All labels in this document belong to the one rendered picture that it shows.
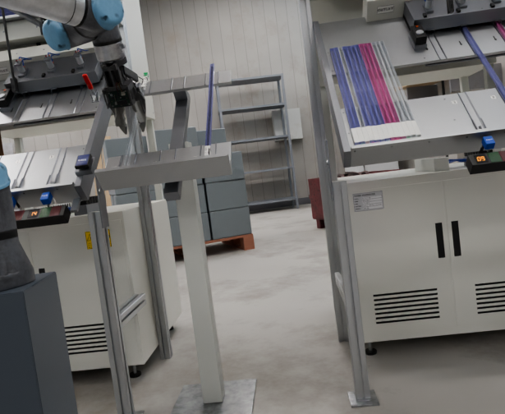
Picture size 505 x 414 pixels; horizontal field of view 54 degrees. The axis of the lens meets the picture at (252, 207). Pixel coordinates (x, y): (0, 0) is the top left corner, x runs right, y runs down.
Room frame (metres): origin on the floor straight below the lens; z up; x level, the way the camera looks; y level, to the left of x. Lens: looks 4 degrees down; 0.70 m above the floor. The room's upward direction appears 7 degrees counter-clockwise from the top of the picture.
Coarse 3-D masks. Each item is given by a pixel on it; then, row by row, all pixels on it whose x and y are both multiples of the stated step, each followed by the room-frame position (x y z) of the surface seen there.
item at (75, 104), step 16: (0, 80) 1.96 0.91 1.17; (16, 96) 1.85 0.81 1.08; (32, 96) 1.84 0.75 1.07; (48, 96) 1.82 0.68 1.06; (64, 96) 1.80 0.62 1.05; (80, 96) 1.79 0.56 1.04; (0, 112) 1.79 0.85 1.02; (16, 112) 1.77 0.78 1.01; (32, 112) 1.76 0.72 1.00; (48, 112) 1.74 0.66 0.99; (64, 112) 1.73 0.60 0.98; (80, 112) 1.72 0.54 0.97
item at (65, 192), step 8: (48, 184) 1.43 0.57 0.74; (56, 184) 1.42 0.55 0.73; (64, 184) 1.42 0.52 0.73; (72, 184) 1.42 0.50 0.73; (16, 192) 1.43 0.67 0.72; (24, 192) 1.43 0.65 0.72; (32, 192) 1.43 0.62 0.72; (40, 192) 1.43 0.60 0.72; (56, 192) 1.44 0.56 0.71; (64, 192) 1.44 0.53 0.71; (72, 192) 1.44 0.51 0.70; (16, 200) 1.45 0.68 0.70; (24, 200) 1.45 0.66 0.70; (32, 200) 1.46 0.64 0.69; (56, 200) 1.46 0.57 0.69; (64, 200) 1.46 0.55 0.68; (72, 200) 1.46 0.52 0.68; (16, 208) 1.47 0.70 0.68; (24, 208) 1.48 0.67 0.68
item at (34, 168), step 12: (0, 156) 1.60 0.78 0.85; (12, 156) 1.59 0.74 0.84; (24, 156) 1.58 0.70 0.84; (36, 156) 1.57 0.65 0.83; (48, 156) 1.56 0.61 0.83; (60, 156) 1.55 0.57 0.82; (72, 156) 1.54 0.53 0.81; (12, 168) 1.54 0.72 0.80; (24, 168) 1.53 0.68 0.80; (36, 168) 1.52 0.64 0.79; (48, 168) 1.52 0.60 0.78; (60, 168) 1.51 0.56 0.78; (72, 168) 1.50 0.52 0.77; (12, 180) 1.50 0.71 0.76; (24, 180) 1.49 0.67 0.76; (36, 180) 1.48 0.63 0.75; (48, 180) 1.47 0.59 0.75; (60, 180) 1.47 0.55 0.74; (72, 180) 1.46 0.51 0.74
